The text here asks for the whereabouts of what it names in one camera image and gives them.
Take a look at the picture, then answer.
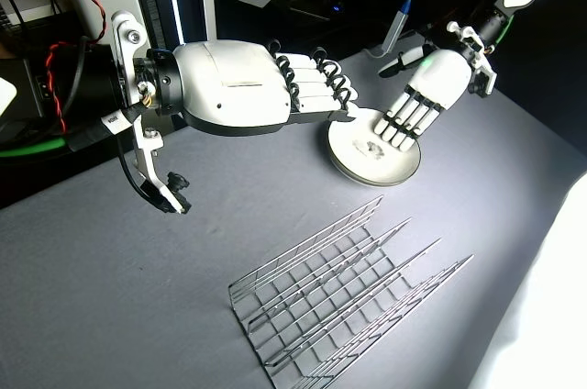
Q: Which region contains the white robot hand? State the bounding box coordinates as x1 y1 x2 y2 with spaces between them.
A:
172 39 362 137
373 42 473 152

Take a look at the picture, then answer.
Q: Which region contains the grey table cloth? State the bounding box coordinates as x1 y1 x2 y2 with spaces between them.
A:
0 56 587 389

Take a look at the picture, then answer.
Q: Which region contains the green cable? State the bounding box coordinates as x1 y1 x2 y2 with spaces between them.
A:
0 135 70 160
366 0 481 60

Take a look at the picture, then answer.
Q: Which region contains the red black twisted cable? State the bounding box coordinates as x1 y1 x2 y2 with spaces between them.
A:
0 0 107 134

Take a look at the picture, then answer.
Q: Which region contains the wire dish rack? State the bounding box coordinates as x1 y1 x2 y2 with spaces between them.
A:
227 194 476 389

